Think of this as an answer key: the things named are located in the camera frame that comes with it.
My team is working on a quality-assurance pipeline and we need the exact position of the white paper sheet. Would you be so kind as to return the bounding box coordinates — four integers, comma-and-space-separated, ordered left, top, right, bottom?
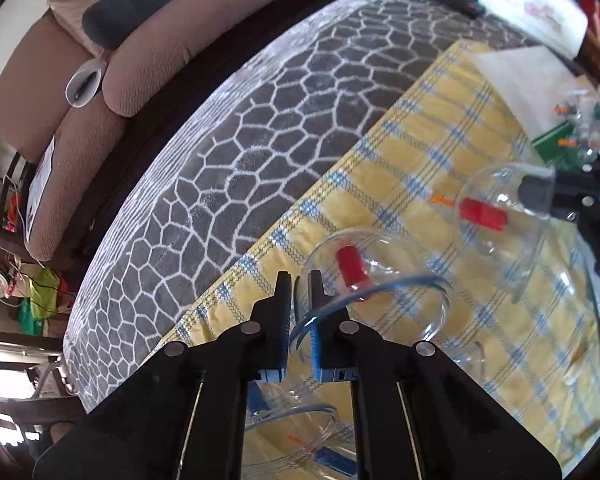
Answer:
24, 138, 55, 242

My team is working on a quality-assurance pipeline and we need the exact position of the dark blue cushion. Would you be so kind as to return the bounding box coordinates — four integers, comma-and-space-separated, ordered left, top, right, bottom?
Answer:
82, 0, 172, 50

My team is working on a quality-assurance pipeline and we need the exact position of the yellow plaid cloth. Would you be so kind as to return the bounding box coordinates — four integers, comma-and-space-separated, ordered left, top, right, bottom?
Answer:
168, 40, 600, 472

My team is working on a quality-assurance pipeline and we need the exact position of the grey pebble pattern mat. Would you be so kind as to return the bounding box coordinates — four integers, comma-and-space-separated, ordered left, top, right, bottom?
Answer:
64, 0, 531, 410

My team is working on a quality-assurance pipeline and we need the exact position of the brown sofa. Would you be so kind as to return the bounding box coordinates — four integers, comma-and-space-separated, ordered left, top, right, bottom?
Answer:
0, 0, 351, 261

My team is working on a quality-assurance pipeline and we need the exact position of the large clear cup red valve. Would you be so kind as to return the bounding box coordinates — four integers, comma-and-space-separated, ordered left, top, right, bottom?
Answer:
242, 382, 358, 479

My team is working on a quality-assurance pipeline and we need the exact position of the green bag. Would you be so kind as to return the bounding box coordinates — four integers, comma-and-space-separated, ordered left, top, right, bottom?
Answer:
17, 268, 60, 336

